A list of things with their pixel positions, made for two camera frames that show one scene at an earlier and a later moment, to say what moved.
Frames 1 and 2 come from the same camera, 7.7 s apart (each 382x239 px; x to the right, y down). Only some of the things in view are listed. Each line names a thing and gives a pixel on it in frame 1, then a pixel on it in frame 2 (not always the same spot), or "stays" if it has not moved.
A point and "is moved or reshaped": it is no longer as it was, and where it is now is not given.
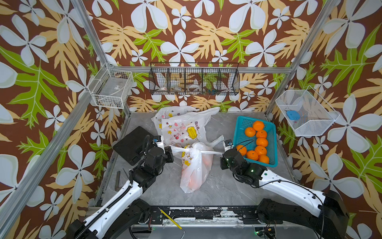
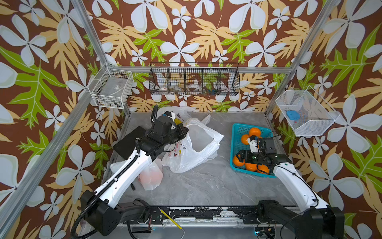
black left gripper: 167,151 to 177,128
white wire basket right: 307,113 stays
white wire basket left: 111,88 stays
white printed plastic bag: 198,160 to 150,177
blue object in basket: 293,115 stays
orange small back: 250,132 to 244,139
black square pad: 130,147 stays
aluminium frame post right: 321,22 stays
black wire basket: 194,78 stays
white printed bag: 188,128 is moved or reshaped
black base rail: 248,213 stays
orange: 258,125 to 254,131
